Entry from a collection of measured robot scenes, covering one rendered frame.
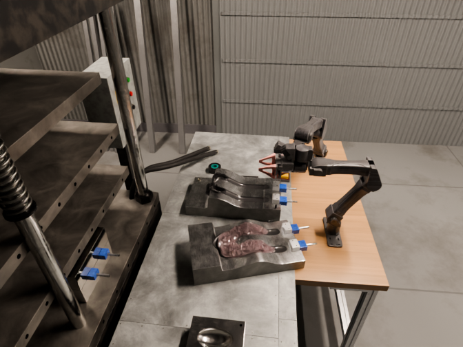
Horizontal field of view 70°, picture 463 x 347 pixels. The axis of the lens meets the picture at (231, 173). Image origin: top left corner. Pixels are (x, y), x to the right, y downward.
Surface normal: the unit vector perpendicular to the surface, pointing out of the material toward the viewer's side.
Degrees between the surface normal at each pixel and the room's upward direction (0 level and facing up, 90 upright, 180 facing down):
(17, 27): 90
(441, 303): 0
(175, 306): 0
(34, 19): 90
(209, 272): 90
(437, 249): 0
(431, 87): 90
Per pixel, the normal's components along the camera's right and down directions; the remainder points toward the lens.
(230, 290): 0.00, -0.80
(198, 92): -0.08, 0.60
